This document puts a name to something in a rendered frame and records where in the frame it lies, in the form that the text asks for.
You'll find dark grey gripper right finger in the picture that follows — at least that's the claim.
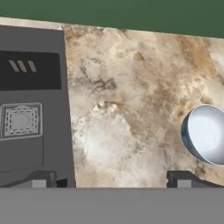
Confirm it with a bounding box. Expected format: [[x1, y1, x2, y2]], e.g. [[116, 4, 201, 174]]
[[166, 170, 224, 189]]

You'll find grey hob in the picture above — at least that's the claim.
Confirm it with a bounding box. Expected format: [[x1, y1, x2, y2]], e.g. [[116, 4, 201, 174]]
[[0, 24, 77, 189]]

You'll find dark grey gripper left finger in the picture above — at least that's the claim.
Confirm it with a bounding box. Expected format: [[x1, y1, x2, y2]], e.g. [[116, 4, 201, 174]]
[[2, 170, 58, 189]]

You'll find blue and white bowl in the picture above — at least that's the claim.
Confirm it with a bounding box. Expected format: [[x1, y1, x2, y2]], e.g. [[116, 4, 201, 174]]
[[180, 104, 224, 167]]

